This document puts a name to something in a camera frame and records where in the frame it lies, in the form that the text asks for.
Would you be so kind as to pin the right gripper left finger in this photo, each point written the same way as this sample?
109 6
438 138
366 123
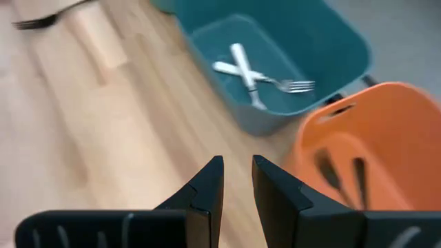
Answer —
203 206

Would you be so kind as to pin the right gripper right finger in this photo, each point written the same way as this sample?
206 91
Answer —
282 206

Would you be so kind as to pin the teal green plastic bin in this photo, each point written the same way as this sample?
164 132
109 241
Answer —
163 5

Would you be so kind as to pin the dark blue plastic bin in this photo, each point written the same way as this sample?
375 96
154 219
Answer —
310 41

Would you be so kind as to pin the black fork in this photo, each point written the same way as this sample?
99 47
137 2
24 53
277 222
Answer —
38 23

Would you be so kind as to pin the orange plastic bin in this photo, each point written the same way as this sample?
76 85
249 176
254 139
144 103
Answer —
396 137

